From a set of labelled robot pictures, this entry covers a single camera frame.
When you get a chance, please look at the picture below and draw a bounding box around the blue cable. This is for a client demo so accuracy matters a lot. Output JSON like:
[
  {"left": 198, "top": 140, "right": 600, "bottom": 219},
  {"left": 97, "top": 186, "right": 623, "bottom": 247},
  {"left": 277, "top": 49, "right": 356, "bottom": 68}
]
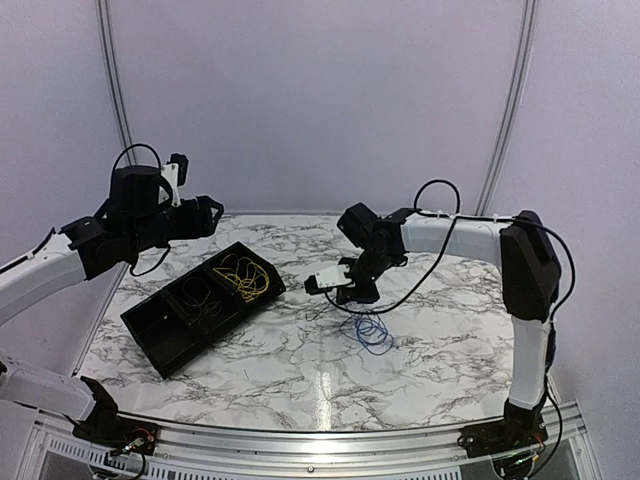
[{"left": 339, "top": 309, "right": 395, "bottom": 356}]

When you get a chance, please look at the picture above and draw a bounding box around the yellow cable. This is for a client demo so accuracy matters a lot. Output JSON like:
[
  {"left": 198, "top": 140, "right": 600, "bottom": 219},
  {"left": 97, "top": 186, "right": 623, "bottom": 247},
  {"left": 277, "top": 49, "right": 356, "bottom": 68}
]
[{"left": 212, "top": 253, "right": 274, "bottom": 304}]

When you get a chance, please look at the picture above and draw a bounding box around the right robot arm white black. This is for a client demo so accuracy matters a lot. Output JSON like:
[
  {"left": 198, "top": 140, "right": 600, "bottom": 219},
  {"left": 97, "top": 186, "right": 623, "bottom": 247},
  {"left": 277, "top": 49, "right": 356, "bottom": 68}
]
[{"left": 335, "top": 203, "right": 561, "bottom": 417}]

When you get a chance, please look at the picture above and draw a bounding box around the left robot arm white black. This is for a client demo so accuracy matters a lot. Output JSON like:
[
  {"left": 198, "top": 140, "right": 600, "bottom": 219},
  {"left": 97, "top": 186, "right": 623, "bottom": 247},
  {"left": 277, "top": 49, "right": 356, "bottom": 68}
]
[{"left": 1, "top": 163, "right": 224, "bottom": 423}]

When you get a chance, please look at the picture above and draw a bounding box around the black compartment tray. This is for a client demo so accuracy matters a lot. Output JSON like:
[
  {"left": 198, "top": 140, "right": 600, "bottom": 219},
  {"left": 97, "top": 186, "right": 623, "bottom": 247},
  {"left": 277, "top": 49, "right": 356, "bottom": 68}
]
[{"left": 121, "top": 242, "right": 286, "bottom": 379}]

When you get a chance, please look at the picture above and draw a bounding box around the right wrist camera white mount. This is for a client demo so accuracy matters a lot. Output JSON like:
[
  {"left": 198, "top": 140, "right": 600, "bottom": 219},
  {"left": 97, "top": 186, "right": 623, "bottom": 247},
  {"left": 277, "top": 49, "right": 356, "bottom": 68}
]
[{"left": 304, "top": 264, "right": 352, "bottom": 295}]

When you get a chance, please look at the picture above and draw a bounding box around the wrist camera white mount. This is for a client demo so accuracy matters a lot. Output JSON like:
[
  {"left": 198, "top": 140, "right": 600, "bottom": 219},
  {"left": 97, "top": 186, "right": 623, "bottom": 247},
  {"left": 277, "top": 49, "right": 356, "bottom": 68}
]
[
  {"left": 304, "top": 264, "right": 352, "bottom": 295},
  {"left": 158, "top": 153, "right": 189, "bottom": 207}
]

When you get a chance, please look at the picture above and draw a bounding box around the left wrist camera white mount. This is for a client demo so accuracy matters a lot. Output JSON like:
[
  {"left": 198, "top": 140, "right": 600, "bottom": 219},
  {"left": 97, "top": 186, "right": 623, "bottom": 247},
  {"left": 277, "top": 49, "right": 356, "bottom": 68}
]
[{"left": 158, "top": 153, "right": 189, "bottom": 207}]

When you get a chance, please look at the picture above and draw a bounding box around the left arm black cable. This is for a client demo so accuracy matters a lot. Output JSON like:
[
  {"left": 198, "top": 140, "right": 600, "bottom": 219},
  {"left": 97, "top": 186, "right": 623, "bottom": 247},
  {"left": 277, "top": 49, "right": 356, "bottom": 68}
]
[{"left": 0, "top": 143, "right": 174, "bottom": 279}]

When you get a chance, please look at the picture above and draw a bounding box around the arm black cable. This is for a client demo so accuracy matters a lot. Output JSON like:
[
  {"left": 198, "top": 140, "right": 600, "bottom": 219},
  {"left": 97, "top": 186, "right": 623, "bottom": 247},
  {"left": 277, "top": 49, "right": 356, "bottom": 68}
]
[
  {"left": 324, "top": 178, "right": 576, "bottom": 321},
  {"left": 0, "top": 143, "right": 174, "bottom": 279}
]

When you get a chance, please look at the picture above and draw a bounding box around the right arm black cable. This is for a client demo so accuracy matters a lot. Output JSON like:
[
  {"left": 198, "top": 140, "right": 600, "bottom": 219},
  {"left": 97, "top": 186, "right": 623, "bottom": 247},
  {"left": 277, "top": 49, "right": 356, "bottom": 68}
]
[{"left": 324, "top": 178, "right": 576, "bottom": 321}]

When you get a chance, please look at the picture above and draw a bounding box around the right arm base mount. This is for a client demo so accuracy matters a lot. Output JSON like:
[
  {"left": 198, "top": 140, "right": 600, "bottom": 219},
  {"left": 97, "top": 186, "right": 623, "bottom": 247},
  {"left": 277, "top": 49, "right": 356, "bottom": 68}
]
[{"left": 457, "top": 392, "right": 548, "bottom": 458}]

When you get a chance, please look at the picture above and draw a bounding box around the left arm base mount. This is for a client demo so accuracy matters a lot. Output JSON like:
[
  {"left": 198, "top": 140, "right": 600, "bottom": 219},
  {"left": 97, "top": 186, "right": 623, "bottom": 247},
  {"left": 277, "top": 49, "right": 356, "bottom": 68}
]
[{"left": 68, "top": 411, "right": 160, "bottom": 456}]

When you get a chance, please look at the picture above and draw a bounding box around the left aluminium corner post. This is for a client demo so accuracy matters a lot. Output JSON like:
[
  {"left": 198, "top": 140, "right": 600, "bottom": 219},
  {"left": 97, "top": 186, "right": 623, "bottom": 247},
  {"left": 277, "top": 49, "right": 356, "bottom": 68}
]
[{"left": 93, "top": 0, "right": 142, "bottom": 155}]

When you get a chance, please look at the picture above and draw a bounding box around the aluminium front frame rail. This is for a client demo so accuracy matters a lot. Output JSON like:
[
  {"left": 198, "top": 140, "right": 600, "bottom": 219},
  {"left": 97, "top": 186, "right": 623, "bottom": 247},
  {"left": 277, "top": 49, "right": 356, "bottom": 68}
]
[{"left": 12, "top": 402, "right": 603, "bottom": 479}]

